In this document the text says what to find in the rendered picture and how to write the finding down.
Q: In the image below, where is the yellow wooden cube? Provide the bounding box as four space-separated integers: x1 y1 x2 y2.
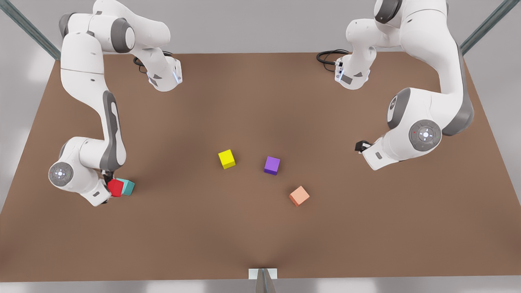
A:
218 149 236 170

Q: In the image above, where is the black cable loop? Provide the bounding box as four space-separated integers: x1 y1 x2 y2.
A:
316 49 351 73
134 51 173 74

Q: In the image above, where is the red wooden cube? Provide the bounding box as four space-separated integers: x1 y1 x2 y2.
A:
107 179 124 197

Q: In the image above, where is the purple wooden cube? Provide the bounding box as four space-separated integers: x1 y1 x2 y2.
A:
263 156 281 176

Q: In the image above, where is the teal wooden cube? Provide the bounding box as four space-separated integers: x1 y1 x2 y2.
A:
116 178 135 196

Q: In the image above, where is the salmon wooden cube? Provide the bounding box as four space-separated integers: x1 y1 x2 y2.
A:
289 186 310 207

